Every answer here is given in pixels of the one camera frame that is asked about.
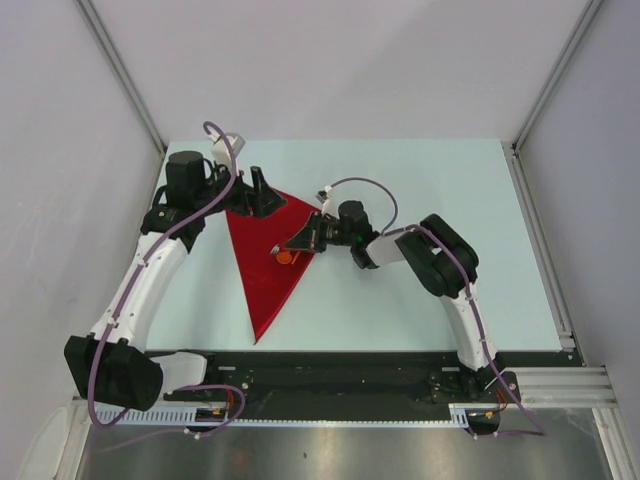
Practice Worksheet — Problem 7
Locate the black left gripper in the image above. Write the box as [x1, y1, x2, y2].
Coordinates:
[194, 160, 285, 219]

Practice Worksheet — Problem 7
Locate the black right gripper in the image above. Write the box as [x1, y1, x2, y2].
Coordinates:
[285, 211, 356, 253]

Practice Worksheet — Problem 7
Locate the orange plastic spoon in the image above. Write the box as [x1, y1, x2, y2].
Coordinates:
[276, 250, 301, 265]

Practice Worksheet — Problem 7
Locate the red cloth napkin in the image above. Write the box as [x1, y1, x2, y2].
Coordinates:
[226, 192, 317, 341]

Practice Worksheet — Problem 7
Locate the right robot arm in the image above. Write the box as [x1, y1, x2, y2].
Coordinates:
[283, 200, 498, 401]

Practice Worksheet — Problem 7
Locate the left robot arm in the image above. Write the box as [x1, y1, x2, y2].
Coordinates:
[64, 150, 287, 411]

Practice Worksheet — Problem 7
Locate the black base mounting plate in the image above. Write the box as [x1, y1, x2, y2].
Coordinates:
[101, 349, 584, 426]

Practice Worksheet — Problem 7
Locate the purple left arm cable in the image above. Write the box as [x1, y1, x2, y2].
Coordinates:
[85, 120, 246, 454]

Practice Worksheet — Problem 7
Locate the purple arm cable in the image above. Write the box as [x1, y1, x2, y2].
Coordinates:
[327, 177, 546, 437]
[85, 120, 246, 454]

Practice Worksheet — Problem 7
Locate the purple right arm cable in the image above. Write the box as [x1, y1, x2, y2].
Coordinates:
[327, 177, 546, 437]

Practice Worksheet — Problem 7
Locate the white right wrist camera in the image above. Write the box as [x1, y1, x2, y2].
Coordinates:
[316, 185, 335, 215]

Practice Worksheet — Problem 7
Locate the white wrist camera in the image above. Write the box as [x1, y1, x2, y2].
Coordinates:
[208, 133, 246, 166]
[316, 185, 335, 215]

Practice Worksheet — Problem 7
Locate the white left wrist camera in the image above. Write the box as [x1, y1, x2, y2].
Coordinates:
[208, 133, 246, 166]

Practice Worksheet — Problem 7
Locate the white slotted cable duct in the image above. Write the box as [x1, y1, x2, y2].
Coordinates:
[118, 403, 501, 428]

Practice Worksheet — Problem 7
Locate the left aluminium frame post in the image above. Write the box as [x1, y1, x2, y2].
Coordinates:
[72, 0, 167, 154]

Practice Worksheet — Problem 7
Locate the aluminium frame post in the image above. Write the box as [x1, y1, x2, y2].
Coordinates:
[510, 0, 608, 154]
[72, 0, 167, 154]

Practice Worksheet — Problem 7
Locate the right aluminium frame post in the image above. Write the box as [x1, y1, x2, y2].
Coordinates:
[510, 0, 608, 154]

